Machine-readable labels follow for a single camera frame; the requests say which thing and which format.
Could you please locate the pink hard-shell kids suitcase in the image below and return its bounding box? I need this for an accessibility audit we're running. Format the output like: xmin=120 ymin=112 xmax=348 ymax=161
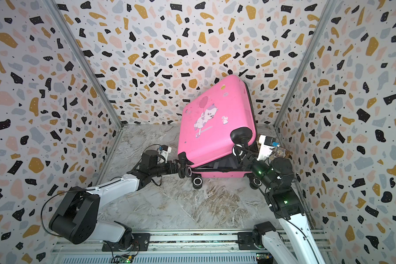
xmin=178 ymin=75 xmax=259 ymax=190

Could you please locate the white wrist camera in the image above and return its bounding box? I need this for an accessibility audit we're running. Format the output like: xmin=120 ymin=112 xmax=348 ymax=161
xmin=158 ymin=145 xmax=172 ymax=160
xmin=257 ymin=135 xmax=280 ymax=161

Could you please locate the small card box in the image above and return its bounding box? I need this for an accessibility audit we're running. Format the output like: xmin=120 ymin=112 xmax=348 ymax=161
xmin=273 ymin=147 xmax=287 ymax=158

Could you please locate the right aluminium corner post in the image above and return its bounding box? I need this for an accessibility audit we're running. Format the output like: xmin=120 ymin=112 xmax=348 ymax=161
xmin=273 ymin=0 xmax=337 ymax=129

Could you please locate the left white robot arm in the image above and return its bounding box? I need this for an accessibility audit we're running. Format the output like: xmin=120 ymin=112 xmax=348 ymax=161
xmin=43 ymin=145 xmax=178 ymax=251

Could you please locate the aluminium corner post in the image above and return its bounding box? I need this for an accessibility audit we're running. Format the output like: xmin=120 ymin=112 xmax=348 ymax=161
xmin=273 ymin=0 xmax=337 ymax=129
xmin=43 ymin=0 xmax=123 ymax=129

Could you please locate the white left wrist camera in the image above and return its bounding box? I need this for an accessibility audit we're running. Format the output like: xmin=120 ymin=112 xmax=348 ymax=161
xmin=158 ymin=145 xmax=172 ymax=160

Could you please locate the left aluminium corner post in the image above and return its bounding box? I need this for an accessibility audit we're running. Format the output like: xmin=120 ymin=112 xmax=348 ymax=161
xmin=43 ymin=0 xmax=123 ymax=129

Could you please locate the wooden chess board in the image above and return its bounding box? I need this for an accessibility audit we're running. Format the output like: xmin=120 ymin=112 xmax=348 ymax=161
xmin=257 ymin=135 xmax=290 ymax=164

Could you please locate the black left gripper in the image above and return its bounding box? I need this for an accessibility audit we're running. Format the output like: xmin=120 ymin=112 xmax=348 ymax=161
xmin=150 ymin=159 xmax=186 ymax=179

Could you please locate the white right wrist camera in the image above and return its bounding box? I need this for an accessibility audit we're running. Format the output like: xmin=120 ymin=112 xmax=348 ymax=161
xmin=257 ymin=135 xmax=280 ymax=161

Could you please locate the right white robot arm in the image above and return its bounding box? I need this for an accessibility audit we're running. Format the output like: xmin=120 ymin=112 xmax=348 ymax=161
xmin=233 ymin=144 xmax=325 ymax=264

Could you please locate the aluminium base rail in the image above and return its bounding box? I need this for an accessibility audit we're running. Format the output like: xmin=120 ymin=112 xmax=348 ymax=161
xmin=48 ymin=229 xmax=284 ymax=264

